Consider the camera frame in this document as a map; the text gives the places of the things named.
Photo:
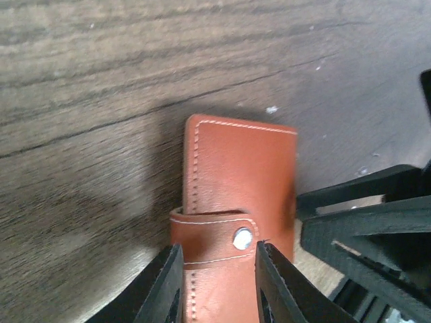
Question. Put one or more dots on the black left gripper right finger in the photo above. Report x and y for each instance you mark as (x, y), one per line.
(284, 294)

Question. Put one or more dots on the brown leather card holder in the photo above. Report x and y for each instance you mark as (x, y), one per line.
(238, 189)

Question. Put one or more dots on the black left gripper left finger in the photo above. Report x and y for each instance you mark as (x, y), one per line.
(163, 287)

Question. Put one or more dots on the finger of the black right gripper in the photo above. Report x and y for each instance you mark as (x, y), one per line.
(376, 231)

